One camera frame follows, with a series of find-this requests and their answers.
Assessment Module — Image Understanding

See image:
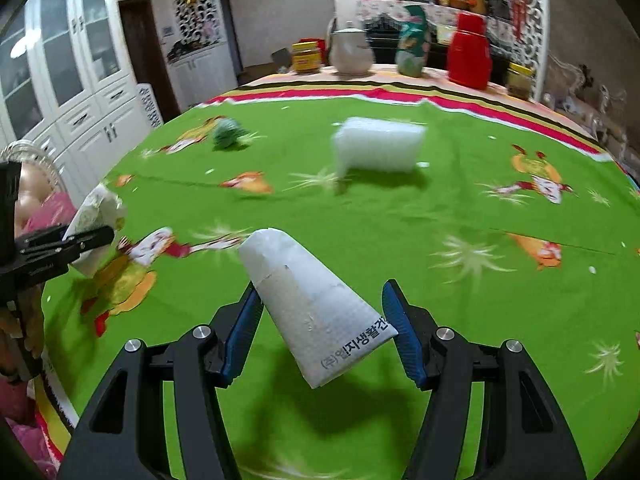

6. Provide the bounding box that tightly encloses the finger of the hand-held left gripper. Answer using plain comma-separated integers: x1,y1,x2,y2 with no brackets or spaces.
4,255,71,289
14,225,115,267

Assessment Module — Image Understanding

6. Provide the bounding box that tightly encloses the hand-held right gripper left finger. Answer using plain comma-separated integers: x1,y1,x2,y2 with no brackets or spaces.
57,281,265,480

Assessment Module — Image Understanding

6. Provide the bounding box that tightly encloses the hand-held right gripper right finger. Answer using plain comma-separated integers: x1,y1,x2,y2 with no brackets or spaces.
381,279,588,480

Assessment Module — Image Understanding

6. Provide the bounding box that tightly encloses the patterned paper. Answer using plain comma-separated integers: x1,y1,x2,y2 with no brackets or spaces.
65,183,127,278

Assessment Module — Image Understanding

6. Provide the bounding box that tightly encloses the white paper carton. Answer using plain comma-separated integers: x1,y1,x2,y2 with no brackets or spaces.
237,227,399,390

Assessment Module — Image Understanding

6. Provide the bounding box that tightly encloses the person's left hand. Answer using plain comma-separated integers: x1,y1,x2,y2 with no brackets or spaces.
0,285,47,386

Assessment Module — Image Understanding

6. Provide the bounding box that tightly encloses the beige tufted ornate chair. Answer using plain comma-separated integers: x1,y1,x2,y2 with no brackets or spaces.
0,140,66,241

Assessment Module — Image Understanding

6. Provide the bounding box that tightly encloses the green printed tablecloth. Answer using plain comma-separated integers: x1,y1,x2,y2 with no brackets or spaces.
37,72,640,480

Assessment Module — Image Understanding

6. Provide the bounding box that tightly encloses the white glass-door cabinet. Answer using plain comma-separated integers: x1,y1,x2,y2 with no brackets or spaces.
0,0,151,206

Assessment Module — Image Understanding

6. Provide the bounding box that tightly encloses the pink patterned cloth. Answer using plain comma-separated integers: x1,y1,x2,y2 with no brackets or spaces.
0,375,58,476

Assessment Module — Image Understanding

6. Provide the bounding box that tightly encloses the dark wooden door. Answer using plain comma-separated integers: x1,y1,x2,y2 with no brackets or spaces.
118,0,182,121

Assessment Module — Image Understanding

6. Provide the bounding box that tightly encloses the green crumpled ball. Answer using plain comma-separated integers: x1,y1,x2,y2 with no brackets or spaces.
212,117,251,150

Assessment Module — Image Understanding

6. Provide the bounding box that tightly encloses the white lattice shoe cabinet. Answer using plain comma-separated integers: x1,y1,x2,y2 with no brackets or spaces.
167,0,240,96

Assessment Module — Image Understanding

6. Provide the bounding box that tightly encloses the glass jar with yellow lid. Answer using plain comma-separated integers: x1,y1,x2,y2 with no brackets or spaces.
506,62,535,100

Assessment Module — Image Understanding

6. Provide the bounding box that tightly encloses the yellow labelled jar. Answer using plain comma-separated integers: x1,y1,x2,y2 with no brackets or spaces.
291,39,323,73

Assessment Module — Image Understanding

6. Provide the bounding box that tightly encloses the red thermos flask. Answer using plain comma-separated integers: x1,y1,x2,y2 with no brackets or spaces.
446,11,491,90

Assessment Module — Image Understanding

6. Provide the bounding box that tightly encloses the white teapot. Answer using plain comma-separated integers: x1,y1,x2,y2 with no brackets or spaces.
327,21,375,76

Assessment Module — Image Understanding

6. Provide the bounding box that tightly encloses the green snack packet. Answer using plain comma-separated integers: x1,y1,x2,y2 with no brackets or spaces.
395,5,431,77

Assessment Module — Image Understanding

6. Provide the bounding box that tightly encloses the white ornate chair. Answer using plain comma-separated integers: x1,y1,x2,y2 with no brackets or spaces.
542,55,631,161

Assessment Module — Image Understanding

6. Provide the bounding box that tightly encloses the side table with floral cloth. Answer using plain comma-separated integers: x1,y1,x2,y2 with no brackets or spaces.
356,0,501,61

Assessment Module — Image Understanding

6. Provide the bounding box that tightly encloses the white lattice partition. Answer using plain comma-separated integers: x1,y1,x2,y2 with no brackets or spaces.
495,0,551,103

